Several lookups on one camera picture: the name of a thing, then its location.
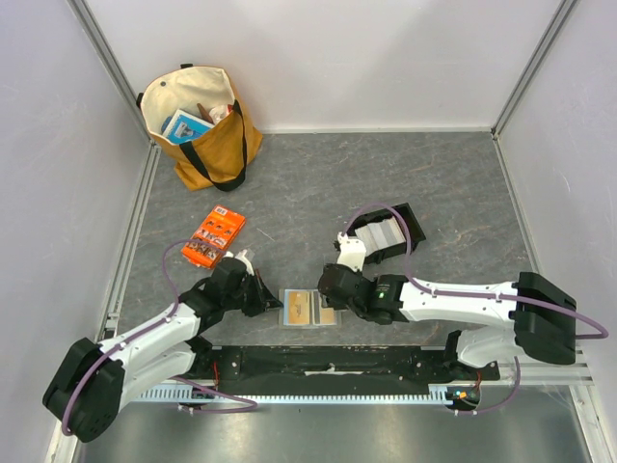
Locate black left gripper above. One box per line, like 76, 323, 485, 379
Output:
223, 269, 282, 317

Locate grey card holder wallet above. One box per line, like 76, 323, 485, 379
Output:
279, 288, 341, 329

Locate black card tray box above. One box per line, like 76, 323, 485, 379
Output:
348, 203, 426, 264

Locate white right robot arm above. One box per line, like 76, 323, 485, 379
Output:
317, 263, 577, 380

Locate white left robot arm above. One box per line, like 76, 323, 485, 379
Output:
42, 255, 282, 443

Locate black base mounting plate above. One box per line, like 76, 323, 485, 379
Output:
189, 345, 500, 384

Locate blue book in bag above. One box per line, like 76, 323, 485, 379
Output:
162, 109, 214, 145

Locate brown item in bag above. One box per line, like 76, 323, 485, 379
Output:
197, 103, 233, 125

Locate mustard canvas tote bag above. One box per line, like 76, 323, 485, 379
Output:
136, 64, 262, 192

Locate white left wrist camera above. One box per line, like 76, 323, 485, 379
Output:
225, 249, 255, 276

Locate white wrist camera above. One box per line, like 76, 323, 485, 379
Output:
336, 232, 366, 272
225, 249, 255, 276

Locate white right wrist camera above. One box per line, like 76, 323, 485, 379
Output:
336, 232, 366, 272

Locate slotted cable duct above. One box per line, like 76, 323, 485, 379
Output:
129, 380, 459, 405

